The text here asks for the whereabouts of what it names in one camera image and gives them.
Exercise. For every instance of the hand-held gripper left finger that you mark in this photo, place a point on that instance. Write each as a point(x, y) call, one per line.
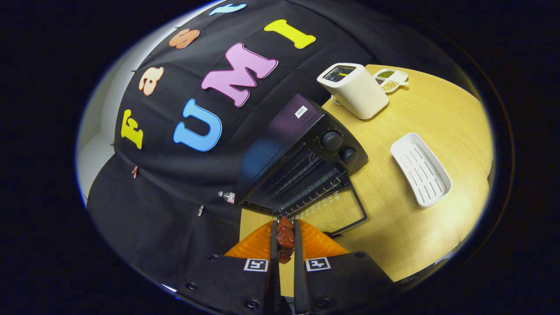
point(274, 280)

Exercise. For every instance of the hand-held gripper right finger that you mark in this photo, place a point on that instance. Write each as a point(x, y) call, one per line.
point(298, 280)

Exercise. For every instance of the red-brown meat slice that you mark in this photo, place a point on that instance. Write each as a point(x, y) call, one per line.
point(285, 238)

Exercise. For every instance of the black toaster oven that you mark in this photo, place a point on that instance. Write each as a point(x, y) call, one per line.
point(288, 127)

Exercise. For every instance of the white toaster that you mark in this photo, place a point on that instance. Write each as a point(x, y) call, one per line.
point(358, 94)

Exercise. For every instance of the clear plastic bottle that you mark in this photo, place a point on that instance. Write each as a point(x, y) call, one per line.
point(227, 197)

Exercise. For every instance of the silver clip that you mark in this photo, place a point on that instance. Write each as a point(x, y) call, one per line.
point(200, 210)

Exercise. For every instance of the black backdrop cloth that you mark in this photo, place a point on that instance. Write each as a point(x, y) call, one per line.
point(175, 183)

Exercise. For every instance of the white ribbed tray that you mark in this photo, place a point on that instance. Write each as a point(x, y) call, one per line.
point(420, 170)

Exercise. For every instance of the red clip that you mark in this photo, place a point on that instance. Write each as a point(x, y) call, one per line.
point(135, 172)

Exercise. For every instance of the white divided dish with beans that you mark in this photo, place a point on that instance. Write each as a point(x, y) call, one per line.
point(391, 81)

